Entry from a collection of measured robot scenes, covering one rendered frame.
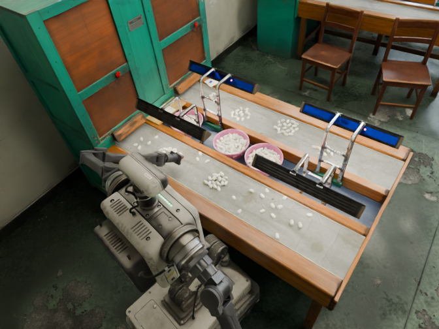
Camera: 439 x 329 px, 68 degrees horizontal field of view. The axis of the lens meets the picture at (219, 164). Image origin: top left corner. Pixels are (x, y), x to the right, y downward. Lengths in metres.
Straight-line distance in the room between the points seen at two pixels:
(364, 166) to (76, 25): 1.99
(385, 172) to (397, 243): 0.80
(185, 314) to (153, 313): 0.21
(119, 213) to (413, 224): 2.47
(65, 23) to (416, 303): 2.88
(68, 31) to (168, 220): 1.36
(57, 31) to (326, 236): 1.90
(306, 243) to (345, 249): 0.21
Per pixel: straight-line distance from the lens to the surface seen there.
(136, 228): 1.21
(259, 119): 2.60
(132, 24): 2.42
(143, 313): 2.13
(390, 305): 2.74
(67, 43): 2.18
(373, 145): 2.49
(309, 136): 2.48
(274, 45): 4.80
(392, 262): 2.89
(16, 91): 2.96
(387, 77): 3.76
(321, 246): 1.95
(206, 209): 2.02
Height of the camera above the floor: 2.43
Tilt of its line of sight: 48 degrees down
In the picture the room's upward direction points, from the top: 7 degrees counter-clockwise
